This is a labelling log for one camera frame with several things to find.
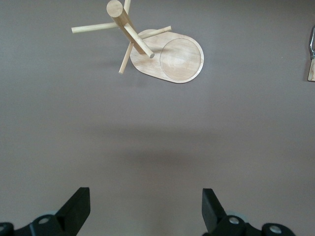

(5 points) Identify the bamboo cutting board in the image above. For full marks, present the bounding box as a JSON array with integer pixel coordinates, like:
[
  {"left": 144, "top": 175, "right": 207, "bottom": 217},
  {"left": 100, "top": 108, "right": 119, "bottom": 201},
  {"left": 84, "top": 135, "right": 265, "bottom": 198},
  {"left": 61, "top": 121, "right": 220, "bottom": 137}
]
[{"left": 307, "top": 24, "right": 315, "bottom": 82}]

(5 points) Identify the wooden cup rack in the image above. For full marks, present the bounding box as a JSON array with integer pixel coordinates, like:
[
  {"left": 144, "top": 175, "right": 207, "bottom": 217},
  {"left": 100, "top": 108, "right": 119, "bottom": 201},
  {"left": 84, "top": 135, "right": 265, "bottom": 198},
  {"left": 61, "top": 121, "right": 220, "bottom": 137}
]
[{"left": 71, "top": 0, "right": 205, "bottom": 84}]

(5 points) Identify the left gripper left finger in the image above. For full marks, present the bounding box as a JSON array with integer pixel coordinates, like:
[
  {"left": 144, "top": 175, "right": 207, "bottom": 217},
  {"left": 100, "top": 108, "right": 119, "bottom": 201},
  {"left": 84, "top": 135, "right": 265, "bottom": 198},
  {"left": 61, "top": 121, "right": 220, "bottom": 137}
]
[{"left": 0, "top": 187, "right": 91, "bottom": 236}]

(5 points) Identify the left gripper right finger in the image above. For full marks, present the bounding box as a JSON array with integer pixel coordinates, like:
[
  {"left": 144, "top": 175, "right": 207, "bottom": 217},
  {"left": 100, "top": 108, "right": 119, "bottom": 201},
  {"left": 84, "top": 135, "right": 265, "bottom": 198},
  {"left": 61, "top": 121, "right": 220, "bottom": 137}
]
[{"left": 201, "top": 188, "right": 296, "bottom": 236}]

